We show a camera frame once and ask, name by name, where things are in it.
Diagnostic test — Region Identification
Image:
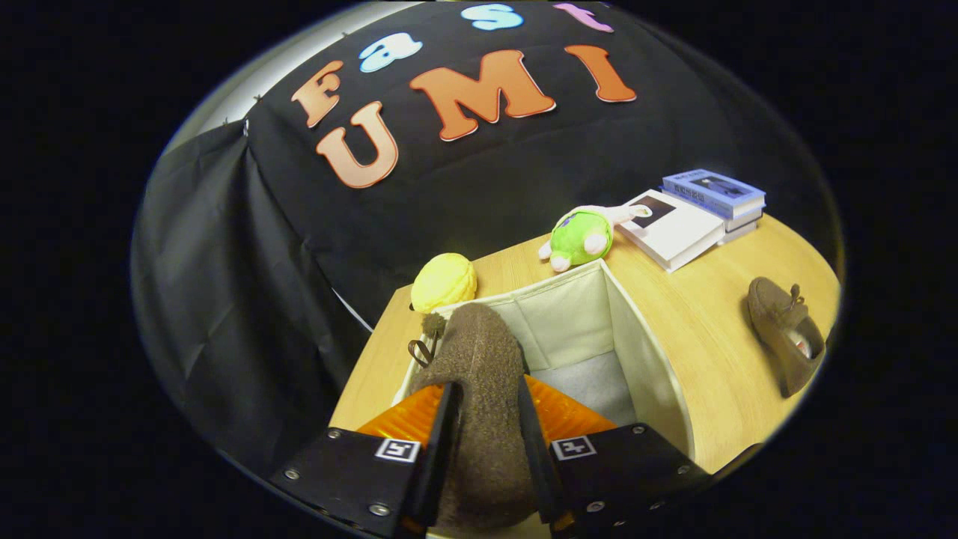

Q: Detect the grey lidded fabric storage box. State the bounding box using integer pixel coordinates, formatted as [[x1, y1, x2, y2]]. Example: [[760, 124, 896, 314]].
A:
[[393, 260, 697, 461]]

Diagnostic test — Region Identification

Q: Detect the blue book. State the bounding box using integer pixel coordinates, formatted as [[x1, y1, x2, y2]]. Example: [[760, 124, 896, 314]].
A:
[[662, 168, 766, 220]]

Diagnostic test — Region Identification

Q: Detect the white book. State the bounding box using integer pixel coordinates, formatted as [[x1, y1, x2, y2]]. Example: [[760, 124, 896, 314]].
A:
[[615, 189, 727, 272]]

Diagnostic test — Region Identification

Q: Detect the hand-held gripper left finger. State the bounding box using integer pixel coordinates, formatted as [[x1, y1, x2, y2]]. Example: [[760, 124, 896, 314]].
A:
[[269, 382, 463, 538]]

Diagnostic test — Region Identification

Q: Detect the grey book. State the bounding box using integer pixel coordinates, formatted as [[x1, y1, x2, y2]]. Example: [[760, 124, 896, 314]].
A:
[[718, 210, 764, 246]]

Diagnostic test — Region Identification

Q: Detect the brown fuzzy shoe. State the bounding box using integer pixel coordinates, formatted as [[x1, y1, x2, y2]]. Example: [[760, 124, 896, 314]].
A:
[[408, 302, 540, 534], [747, 277, 826, 398]]

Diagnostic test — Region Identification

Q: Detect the green and pink plush toy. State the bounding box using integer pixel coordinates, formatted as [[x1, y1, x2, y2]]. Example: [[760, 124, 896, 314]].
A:
[[538, 204, 653, 272]]

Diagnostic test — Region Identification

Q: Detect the yellow round plush toy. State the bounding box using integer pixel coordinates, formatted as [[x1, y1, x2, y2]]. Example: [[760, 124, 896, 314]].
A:
[[411, 253, 478, 314]]

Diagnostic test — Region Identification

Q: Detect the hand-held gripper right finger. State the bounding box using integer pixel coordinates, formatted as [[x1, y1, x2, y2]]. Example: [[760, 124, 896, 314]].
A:
[[516, 374, 712, 538]]

